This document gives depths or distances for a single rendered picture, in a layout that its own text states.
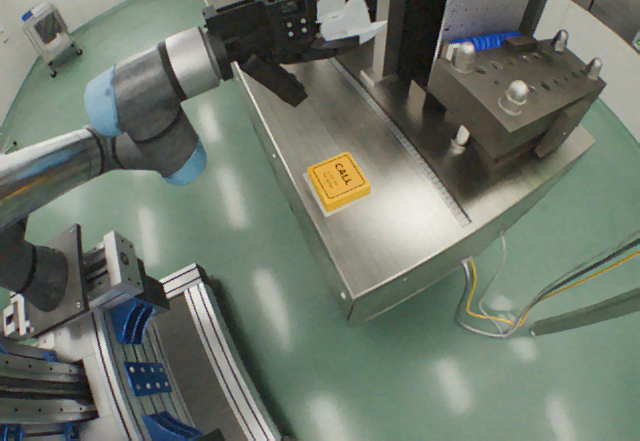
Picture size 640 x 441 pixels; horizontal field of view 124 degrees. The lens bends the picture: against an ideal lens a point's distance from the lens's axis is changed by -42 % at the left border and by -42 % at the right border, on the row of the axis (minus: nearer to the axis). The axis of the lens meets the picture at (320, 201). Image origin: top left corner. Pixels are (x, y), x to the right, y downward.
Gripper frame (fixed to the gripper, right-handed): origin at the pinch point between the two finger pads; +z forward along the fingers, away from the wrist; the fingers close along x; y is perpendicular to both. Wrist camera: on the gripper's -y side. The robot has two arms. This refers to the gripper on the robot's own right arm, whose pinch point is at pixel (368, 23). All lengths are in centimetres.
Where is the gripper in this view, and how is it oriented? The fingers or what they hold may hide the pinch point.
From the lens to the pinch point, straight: 41.2
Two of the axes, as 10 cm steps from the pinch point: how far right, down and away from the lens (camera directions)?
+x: -4.2, -7.8, 4.6
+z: 9.0, -4.0, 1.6
